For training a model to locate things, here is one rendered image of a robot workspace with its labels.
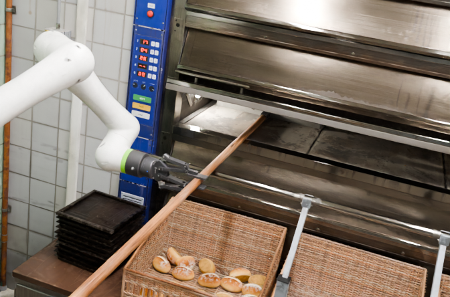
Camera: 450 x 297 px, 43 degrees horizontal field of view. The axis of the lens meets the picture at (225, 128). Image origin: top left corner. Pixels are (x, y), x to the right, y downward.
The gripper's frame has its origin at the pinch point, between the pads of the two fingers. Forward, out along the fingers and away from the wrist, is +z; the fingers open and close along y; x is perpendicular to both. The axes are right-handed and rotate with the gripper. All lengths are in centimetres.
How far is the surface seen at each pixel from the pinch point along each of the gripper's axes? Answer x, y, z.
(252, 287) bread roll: -31, 55, 21
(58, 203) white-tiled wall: -53, 58, -89
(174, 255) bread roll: -36, 55, -17
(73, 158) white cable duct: -51, 31, -81
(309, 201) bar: -14.8, 2.6, 38.3
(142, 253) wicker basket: -19, 48, -26
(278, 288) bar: 6.9, 27.2, 36.7
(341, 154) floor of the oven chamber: -69, 1, 42
